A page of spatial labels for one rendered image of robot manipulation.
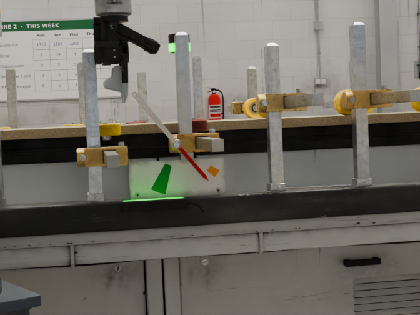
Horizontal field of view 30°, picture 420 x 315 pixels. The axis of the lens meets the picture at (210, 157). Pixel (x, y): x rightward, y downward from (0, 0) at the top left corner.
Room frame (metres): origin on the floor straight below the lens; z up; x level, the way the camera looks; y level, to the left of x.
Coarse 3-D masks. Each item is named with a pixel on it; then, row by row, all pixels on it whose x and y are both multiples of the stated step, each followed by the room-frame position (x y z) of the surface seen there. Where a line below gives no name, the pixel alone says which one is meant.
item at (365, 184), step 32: (256, 192) 2.15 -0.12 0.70; (288, 192) 2.15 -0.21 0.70; (320, 192) 2.16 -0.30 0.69; (352, 192) 2.18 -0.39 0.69; (384, 192) 2.19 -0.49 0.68; (416, 192) 2.21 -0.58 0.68; (0, 224) 2.03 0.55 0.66; (32, 224) 2.04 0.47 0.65; (64, 224) 2.05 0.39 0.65; (96, 224) 2.07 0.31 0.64; (128, 224) 2.08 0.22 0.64; (160, 224) 2.09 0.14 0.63; (192, 224) 2.11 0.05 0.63
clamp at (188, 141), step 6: (210, 132) 2.15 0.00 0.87; (216, 132) 2.13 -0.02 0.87; (180, 138) 2.12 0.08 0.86; (186, 138) 2.12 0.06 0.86; (192, 138) 2.12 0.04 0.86; (186, 144) 2.12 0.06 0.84; (192, 144) 2.12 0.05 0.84; (174, 150) 2.12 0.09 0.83; (186, 150) 2.12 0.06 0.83; (192, 150) 2.12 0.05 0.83; (198, 150) 2.13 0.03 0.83; (204, 150) 2.13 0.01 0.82
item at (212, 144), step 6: (198, 138) 2.08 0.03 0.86; (204, 138) 1.98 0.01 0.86; (210, 138) 1.96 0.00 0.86; (216, 138) 1.93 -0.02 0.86; (198, 144) 2.08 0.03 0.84; (204, 144) 1.98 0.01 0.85; (210, 144) 1.89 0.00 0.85; (216, 144) 1.87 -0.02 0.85; (222, 144) 1.87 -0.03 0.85; (210, 150) 1.89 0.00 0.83; (216, 150) 1.87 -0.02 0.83; (222, 150) 1.87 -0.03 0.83
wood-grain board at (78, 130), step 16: (384, 112) 3.09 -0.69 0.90; (400, 112) 2.63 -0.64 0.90; (416, 112) 2.43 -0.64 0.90; (32, 128) 2.56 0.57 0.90; (48, 128) 2.25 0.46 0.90; (64, 128) 2.26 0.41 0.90; (80, 128) 2.26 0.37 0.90; (128, 128) 2.29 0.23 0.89; (144, 128) 2.29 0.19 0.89; (176, 128) 2.31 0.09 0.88; (208, 128) 2.32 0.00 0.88; (224, 128) 2.33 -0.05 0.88; (240, 128) 2.34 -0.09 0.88; (256, 128) 2.35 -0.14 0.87
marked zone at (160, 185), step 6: (162, 168) 2.11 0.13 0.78; (168, 168) 2.11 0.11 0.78; (162, 174) 2.11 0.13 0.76; (168, 174) 2.11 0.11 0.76; (156, 180) 2.11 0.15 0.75; (162, 180) 2.11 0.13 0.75; (168, 180) 2.11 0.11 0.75; (156, 186) 2.11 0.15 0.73; (162, 186) 2.11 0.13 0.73; (162, 192) 2.11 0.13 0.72
